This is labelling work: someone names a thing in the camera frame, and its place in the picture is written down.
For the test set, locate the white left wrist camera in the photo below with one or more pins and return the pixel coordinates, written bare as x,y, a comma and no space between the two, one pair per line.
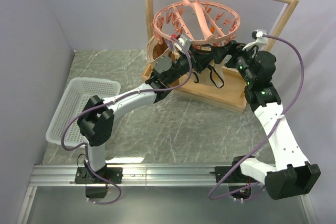
181,42

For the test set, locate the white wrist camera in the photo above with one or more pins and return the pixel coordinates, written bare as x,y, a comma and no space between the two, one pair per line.
260,39
181,42

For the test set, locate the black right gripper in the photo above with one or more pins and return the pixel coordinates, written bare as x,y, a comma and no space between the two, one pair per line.
233,49

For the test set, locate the brown underwear on hanger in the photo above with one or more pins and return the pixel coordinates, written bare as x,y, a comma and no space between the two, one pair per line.
154,51

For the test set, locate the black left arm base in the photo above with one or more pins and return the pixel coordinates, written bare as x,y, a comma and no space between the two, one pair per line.
85,176

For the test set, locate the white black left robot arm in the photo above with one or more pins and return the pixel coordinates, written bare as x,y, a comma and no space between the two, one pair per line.
97,119

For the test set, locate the pink round clip hanger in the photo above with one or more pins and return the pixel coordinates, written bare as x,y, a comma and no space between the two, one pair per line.
202,22

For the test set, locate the beige underwear navy trim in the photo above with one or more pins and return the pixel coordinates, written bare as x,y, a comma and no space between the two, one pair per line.
212,76

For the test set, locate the wooden hanger rack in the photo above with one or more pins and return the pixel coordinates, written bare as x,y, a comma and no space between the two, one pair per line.
231,96

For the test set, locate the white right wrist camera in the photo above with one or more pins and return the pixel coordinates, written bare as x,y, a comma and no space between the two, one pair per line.
260,39

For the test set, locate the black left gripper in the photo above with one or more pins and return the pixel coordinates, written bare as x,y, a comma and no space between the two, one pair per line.
200,59

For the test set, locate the aluminium mounting rail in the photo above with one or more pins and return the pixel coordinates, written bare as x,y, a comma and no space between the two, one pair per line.
143,175

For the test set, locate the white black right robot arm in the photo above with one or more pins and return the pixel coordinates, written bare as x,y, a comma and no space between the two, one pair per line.
292,175

